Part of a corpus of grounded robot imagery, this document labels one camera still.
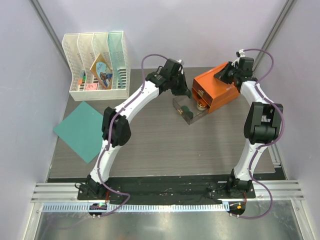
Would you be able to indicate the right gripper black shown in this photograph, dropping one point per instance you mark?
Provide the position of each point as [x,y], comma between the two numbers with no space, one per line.
[225,73]

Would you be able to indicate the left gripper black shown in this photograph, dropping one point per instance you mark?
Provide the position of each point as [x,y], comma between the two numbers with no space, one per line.
[183,90]

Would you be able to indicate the dark green round lid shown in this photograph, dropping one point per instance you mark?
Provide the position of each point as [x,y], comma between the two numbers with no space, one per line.
[184,109]

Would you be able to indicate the gold compact jar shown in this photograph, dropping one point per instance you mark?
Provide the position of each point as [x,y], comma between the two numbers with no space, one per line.
[200,106]

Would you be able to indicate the clear drawer gold knob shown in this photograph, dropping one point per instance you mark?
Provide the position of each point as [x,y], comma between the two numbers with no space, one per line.
[179,101]

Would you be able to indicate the black round cap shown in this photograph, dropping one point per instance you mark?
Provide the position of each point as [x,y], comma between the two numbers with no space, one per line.
[190,114]

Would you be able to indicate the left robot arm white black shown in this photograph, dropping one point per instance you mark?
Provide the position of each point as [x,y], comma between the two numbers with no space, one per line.
[116,130]

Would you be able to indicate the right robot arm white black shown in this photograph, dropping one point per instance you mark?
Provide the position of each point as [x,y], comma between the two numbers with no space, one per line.
[263,126]

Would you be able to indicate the orange drawer box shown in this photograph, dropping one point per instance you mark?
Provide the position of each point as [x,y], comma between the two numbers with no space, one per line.
[221,93]

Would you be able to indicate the teal folder in organizer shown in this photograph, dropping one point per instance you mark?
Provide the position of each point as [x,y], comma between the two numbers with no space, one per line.
[117,58]

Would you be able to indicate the illustrated book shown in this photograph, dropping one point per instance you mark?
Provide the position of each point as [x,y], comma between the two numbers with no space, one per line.
[102,71]

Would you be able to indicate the white mesh file organizer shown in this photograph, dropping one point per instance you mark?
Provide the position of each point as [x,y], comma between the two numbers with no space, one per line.
[81,49]

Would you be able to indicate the pink sticky note pad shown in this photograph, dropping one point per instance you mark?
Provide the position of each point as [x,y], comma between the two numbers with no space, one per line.
[91,87]

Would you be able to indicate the orange green markers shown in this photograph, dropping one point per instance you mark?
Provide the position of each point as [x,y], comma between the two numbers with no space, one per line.
[82,77]

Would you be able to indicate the teal cutting mat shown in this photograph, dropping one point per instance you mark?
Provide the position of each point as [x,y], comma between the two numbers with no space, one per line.
[81,130]

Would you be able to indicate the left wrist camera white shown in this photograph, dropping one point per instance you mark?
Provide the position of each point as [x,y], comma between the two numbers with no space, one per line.
[181,62]

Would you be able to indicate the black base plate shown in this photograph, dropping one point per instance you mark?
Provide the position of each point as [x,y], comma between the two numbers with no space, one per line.
[167,190]

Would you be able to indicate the aluminium rail frame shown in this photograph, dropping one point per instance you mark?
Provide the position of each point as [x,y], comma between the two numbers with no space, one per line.
[170,208]

